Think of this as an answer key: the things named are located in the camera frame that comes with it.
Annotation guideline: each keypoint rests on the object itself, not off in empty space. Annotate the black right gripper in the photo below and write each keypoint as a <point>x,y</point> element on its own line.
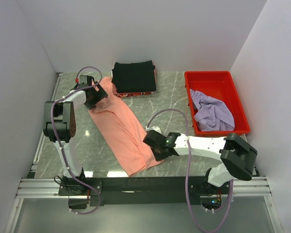
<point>158,152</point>

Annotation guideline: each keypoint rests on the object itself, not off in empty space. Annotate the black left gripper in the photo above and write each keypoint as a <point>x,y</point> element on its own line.
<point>96,96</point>

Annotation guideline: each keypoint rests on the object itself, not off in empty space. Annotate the salmon pink t shirt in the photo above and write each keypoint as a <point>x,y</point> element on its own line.
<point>122,131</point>

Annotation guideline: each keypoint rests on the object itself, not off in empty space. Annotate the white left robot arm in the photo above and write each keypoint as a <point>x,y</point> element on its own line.
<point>60,127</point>

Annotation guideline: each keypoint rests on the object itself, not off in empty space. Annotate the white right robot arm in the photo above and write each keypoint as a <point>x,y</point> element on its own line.
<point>237,157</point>

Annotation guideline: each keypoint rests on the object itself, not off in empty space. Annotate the red patterned folded t shirt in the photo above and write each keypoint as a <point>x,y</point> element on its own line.
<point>123,95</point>

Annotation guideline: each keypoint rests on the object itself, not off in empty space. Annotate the black folded t shirt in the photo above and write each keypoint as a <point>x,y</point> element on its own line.
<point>134,77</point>

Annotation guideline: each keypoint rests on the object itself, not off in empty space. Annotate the lavender t shirt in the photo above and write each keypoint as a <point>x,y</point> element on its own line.
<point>212,114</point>

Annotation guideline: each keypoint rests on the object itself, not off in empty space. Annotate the pink folded t shirt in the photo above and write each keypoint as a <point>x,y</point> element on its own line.
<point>155,73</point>

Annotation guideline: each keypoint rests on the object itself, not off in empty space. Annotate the red plastic bin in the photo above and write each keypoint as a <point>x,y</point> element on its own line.
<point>219,85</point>

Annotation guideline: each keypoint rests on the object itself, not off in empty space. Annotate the aluminium left side rail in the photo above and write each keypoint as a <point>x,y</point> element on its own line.
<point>42,137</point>

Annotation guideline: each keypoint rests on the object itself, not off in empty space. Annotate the aluminium rail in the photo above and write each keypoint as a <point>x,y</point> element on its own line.
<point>42,137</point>
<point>47,188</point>

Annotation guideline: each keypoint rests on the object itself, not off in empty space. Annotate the aluminium front rail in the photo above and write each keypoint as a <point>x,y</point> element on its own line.
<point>47,188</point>

